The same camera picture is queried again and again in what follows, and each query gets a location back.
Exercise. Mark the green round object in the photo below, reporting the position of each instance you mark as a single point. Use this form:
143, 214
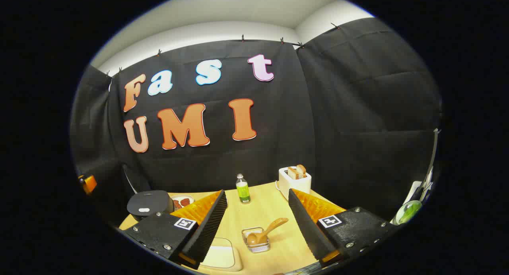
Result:
407, 212

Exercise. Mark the white toaster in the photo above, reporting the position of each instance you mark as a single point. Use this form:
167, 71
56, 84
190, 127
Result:
294, 185

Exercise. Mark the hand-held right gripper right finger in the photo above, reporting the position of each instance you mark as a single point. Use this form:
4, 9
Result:
306, 227

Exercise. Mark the round white plate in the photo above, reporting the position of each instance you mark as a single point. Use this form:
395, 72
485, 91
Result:
190, 198

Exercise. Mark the wooden spoon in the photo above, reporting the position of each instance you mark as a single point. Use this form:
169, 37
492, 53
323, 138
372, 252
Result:
274, 226

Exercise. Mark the toast bread slice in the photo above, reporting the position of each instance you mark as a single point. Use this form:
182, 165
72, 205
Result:
301, 170
292, 173

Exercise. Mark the black rice cooker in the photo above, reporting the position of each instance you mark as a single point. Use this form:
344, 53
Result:
149, 203

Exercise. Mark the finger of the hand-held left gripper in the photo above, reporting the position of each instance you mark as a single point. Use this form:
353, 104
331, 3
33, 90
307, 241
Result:
89, 184

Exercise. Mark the green drink bottle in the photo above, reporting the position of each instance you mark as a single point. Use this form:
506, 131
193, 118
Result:
243, 191

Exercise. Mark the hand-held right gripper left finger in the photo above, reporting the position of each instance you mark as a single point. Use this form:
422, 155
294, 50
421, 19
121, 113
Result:
208, 227

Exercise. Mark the red bear-shaped snack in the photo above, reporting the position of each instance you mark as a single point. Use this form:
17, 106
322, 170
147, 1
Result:
185, 202
177, 204

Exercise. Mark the cream rectangular tray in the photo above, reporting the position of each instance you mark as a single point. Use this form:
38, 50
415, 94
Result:
237, 263

